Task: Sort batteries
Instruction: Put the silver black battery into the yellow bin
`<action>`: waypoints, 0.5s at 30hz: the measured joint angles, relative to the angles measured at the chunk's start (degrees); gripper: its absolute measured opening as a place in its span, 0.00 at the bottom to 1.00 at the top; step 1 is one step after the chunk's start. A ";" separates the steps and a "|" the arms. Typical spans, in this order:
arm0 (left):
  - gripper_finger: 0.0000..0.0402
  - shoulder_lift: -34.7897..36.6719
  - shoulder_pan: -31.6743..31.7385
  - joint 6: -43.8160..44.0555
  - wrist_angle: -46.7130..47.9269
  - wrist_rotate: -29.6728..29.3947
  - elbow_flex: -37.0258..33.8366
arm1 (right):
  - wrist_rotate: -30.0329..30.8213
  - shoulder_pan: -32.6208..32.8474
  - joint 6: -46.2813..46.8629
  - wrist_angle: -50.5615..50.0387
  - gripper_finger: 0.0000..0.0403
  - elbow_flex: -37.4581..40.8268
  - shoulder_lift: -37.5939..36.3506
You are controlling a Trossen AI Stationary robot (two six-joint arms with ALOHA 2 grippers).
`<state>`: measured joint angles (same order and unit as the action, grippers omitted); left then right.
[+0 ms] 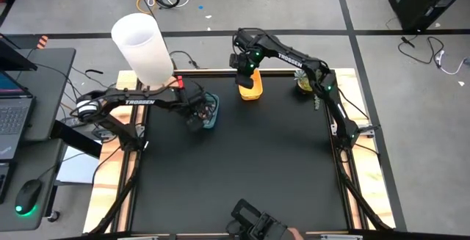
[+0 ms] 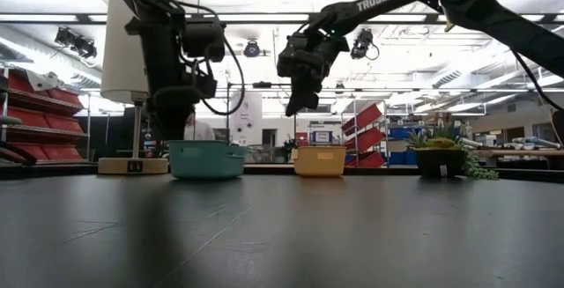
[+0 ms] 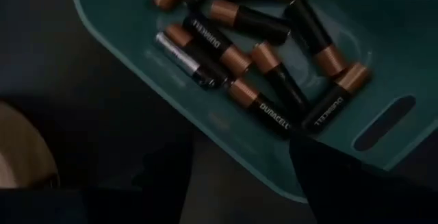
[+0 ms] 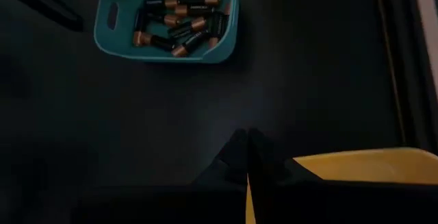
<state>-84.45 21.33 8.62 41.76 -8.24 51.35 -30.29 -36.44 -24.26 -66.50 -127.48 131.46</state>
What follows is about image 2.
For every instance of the tilted red bin rack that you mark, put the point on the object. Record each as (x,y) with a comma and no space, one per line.
(363,138)

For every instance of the blue storage bins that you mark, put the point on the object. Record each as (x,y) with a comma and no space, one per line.
(398,158)

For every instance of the yellow plastic bin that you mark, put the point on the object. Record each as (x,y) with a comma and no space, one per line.
(319,162)

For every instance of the blue and white sign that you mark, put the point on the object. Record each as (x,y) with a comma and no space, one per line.
(321,137)

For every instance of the black hanging camera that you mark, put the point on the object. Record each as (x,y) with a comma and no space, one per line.
(362,43)

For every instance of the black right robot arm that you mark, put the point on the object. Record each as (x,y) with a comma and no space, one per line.
(484,10)

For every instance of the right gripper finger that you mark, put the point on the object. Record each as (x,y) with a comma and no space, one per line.
(304,98)

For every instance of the black metal frame stand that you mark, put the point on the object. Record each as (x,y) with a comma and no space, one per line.
(262,85)

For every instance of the teal plastic bin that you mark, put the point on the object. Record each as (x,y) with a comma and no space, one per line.
(207,160)

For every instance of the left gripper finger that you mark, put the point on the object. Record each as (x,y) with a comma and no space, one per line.
(174,116)

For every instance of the black overhead frame beam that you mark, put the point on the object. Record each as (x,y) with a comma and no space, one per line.
(264,23)

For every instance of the black ceiling spotlight pair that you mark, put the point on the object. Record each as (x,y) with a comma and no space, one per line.
(75,41)

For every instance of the white shade table lamp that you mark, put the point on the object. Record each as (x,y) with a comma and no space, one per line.
(123,59)

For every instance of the long wooden table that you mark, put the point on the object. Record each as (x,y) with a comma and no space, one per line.
(520,152)

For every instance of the person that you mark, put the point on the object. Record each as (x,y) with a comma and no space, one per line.
(200,130)

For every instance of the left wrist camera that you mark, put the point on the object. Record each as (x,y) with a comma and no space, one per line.
(202,37)

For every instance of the white cylindrical tank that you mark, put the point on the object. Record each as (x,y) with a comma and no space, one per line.
(249,120)

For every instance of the potted succulent plant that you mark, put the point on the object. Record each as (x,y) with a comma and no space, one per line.
(440,156)

